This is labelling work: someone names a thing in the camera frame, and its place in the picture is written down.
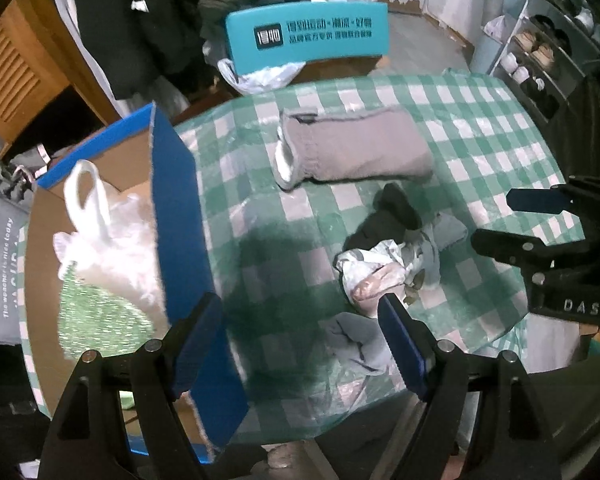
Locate grey knit cloth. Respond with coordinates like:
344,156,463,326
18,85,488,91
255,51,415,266
272,108,435,191

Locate brown cardboard box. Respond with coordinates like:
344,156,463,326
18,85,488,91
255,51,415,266
300,55,388,78

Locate blue-rimmed cardboard box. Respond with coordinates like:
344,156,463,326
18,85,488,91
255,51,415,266
25,101,251,453

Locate grey printed sweatshirt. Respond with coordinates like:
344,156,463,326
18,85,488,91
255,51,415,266
0,157,41,346

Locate green checked tablecloth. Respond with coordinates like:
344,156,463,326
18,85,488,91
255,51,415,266
17,71,581,451

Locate black jacket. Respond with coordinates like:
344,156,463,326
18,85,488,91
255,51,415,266
67,0,211,101

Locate crumpled pink white cloth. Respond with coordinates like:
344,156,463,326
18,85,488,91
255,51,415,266
335,240,411,317

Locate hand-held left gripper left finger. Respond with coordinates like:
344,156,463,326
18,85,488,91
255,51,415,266
37,292,224,480

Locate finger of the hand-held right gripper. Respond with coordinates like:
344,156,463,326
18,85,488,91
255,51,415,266
506,176,600,231
470,228,600,268

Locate light blue bin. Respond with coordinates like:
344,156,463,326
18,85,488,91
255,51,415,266
470,15,511,76

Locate black sock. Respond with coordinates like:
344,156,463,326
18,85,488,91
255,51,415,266
350,183,423,251

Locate teal printed box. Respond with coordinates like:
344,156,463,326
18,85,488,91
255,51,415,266
225,1,391,81

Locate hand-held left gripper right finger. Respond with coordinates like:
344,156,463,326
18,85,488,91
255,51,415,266
377,294,563,480

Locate white plastic bag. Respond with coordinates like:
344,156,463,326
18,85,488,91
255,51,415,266
216,57,303,95

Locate grey shoe rack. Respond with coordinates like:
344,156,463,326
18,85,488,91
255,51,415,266
490,0,600,121

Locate crumpled grey-blue cloth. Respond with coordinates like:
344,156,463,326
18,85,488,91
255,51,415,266
402,212,468,306

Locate grey sock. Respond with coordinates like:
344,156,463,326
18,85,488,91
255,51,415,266
322,312,398,376

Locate green sparkly scrub cloth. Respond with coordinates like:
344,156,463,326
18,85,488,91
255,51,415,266
57,265,168,361

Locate wooden louvered wardrobe door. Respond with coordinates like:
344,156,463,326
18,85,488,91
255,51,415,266
0,0,111,146

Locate group of shoes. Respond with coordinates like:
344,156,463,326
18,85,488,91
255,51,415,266
500,0,600,111

